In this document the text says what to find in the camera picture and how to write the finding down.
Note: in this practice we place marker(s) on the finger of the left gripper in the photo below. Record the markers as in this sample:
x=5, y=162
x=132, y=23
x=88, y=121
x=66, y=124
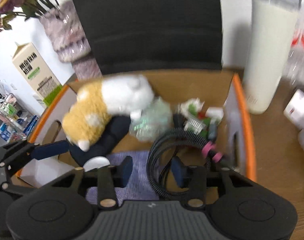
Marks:
x=50, y=150

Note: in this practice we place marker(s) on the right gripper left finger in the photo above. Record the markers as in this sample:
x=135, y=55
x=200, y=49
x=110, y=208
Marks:
x=110, y=177

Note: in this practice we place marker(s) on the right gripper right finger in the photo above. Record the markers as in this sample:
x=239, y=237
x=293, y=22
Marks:
x=194, y=179

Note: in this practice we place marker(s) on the purple knitted cloth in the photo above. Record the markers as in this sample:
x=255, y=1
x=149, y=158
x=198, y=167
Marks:
x=138, y=187

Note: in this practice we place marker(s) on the black cable pink tie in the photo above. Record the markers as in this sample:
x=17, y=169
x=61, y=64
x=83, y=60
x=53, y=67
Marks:
x=178, y=138

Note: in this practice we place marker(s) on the dark navy plush toy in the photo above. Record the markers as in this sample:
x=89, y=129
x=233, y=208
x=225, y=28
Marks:
x=114, y=132

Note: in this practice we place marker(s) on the green white packet cluster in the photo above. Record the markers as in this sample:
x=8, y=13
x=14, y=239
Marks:
x=201, y=123

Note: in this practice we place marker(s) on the yellow white plush toy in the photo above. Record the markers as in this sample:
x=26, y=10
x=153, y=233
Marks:
x=101, y=99

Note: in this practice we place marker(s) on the iridescent packet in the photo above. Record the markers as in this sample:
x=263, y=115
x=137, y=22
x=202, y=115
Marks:
x=154, y=121

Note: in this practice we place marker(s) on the blue white boxes on floor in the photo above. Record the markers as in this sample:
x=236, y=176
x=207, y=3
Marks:
x=17, y=122

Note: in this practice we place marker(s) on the red orange cardboard box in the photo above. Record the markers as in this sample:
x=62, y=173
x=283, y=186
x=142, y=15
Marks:
x=172, y=89

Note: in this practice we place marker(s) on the green white milk carton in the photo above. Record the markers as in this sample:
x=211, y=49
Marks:
x=37, y=73

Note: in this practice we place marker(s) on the white power strip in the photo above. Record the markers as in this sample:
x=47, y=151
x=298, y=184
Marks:
x=294, y=111

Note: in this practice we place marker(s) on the purple marbled vase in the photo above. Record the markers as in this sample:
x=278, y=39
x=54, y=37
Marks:
x=64, y=29

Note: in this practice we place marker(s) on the water bottle pack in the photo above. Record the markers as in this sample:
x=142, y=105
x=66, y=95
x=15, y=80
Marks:
x=294, y=69

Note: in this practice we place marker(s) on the black paper bag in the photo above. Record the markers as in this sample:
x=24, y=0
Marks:
x=136, y=35

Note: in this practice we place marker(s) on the white thermos grey lid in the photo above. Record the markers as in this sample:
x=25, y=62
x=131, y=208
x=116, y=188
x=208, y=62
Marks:
x=272, y=28

